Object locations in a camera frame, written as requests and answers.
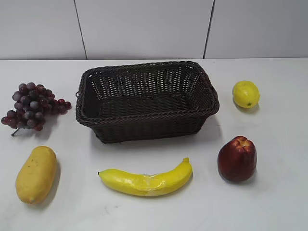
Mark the dark woven wicker basket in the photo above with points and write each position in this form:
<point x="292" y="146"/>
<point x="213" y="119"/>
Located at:
<point x="145" y="101"/>

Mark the red apple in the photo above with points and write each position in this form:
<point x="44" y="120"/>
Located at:
<point x="237" y="160"/>

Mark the yellow banana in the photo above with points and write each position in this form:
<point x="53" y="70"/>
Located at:
<point x="148" y="185"/>

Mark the yellow lemon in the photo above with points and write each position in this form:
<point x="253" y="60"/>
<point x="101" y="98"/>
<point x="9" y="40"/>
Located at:
<point x="245" y="94"/>

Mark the purple grape bunch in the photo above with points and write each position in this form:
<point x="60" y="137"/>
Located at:
<point x="32" y="104"/>

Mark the yellow mango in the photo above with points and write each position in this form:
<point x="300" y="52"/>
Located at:
<point x="35" y="179"/>

